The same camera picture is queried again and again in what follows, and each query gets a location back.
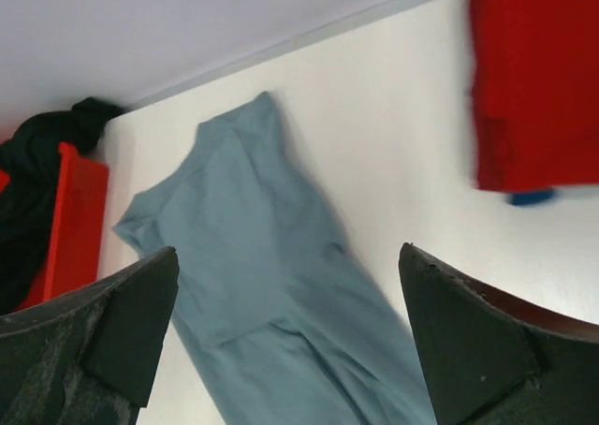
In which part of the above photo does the red plastic bin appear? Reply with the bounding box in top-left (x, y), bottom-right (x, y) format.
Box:
top-left (1, 143), bottom-right (110, 315)

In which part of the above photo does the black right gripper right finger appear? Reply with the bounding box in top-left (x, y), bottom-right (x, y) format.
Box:
top-left (399, 243), bottom-right (598, 425)

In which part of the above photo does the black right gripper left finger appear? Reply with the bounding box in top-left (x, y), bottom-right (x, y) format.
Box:
top-left (1, 247), bottom-right (180, 424)

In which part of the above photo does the red t shirt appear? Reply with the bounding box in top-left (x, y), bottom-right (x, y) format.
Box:
top-left (469, 0), bottom-right (598, 193)

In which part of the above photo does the blue grey t shirt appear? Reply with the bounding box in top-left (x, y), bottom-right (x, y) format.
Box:
top-left (114, 93), bottom-right (435, 424)

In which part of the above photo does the folded blue t shirt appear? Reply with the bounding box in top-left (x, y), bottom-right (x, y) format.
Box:
top-left (507, 188), bottom-right (557, 208)

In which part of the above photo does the black t shirt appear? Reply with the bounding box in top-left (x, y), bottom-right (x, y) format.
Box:
top-left (1, 97), bottom-right (126, 315)

